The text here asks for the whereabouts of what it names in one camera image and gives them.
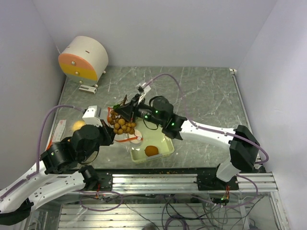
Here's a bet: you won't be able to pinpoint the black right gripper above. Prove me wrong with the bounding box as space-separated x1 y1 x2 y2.
115 94 164 127

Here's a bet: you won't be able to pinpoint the brown longan bunch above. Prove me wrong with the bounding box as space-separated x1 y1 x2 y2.
107 95 136 135

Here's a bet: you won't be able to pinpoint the white halved mangosteen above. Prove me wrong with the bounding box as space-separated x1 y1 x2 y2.
128 129 143 145

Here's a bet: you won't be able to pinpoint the pale cream pear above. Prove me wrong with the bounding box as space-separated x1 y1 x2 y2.
71 120 85 132

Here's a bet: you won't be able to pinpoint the clear bag orange zipper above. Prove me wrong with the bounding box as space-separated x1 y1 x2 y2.
46 119 72 149

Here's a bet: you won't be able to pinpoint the brown kiwi fruit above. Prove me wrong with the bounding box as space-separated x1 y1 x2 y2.
144 146 159 157

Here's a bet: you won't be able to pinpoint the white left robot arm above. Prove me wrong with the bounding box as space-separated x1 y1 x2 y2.
0 125 115 226

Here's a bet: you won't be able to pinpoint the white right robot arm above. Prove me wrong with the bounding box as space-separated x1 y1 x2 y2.
115 94 260 190

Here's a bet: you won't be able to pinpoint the pale green plastic basket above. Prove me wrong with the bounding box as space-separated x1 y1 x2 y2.
130 118 175 163

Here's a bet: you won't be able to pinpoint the round white drawer cabinet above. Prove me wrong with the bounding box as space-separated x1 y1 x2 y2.
58 36 109 86

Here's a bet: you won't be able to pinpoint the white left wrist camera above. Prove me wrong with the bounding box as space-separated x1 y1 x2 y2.
82 105 103 127

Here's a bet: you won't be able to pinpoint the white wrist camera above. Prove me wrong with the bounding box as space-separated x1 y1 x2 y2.
82 105 103 127
136 82 151 97

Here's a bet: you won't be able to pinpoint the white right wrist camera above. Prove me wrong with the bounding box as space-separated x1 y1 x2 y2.
136 82 151 97

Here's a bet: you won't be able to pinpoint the small white metal bracket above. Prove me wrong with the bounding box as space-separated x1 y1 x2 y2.
79 84 97 94

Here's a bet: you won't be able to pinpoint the aluminium extrusion frame rail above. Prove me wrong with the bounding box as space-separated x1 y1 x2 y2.
97 173 278 194

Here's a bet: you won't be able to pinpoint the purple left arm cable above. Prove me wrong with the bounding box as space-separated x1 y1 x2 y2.
0 104 86 202

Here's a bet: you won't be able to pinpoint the tangled cables under table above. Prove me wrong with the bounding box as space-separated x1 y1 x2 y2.
76 189 267 230

